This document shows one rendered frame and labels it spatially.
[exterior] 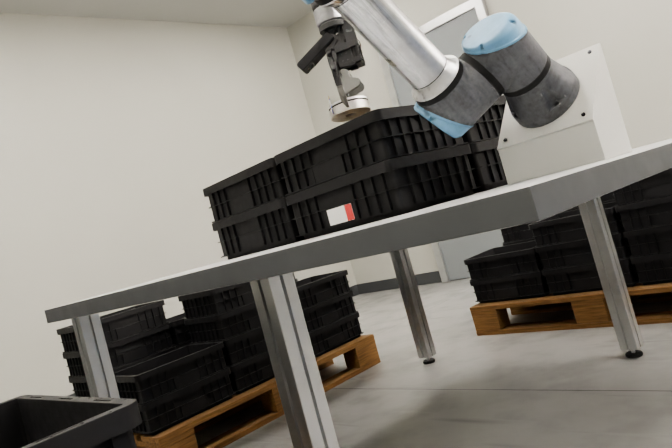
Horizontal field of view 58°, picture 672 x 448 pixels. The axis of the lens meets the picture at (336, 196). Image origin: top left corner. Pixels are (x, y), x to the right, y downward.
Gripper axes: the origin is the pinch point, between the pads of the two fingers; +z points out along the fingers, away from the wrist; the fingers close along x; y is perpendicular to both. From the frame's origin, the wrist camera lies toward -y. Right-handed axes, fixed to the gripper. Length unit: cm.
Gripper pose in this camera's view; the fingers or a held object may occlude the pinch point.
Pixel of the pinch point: (345, 104)
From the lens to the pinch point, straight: 153.2
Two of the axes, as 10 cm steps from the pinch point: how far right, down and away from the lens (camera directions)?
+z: 2.6, 9.6, -0.6
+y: 9.5, -2.7, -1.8
